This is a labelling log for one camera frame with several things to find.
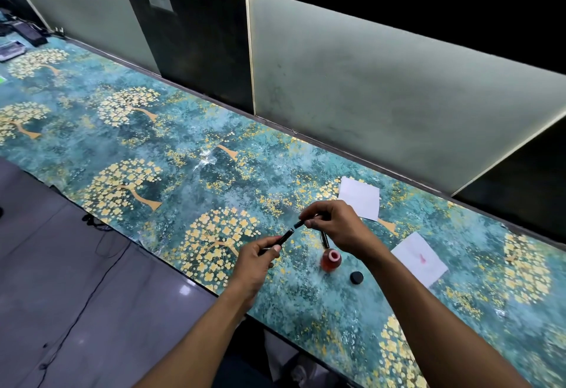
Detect person's right hand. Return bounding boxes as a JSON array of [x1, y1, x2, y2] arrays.
[[299, 200, 391, 265]]

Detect person's left hand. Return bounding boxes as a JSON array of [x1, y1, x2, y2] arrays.
[[221, 236, 284, 314]]

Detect black pen nib section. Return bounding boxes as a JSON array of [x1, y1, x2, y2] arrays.
[[293, 213, 330, 230]]

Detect black pen barrel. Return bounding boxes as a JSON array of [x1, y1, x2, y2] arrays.
[[259, 228, 296, 257]]

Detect person's left forearm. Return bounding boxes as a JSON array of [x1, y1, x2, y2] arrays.
[[132, 292, 249, 388]]

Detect person's right forearm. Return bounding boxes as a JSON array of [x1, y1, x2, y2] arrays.
[[366, 248, 533, 388]]

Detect red ink bottle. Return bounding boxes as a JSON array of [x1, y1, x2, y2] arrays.
[[321, 248, 342, 273]]

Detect plain white paper sheet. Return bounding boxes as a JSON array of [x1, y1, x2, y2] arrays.
[[337, 176, 381, 222]]

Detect red-stained white paper sheet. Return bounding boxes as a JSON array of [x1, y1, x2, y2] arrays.
[[391, 231, 449, 290]]

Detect teal tree-patterned table cover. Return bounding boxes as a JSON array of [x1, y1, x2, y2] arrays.
[[0, 32, 566, 388]]

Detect large frosted glass panel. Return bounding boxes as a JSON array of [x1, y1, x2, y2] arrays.
[[245, 0, 566, 197]]

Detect narrow frosted glass panel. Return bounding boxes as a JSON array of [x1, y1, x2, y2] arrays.
[[0, 0, 161, 75]]

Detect black flat device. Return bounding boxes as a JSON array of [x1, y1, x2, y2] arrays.
[[11, 20, 49, 47]]

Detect grey keypad device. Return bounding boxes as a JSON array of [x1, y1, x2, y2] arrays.
[[0, 40, 27, 63]]

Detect black floor cable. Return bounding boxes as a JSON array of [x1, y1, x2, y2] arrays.
[[37, 213, 133, 386]]

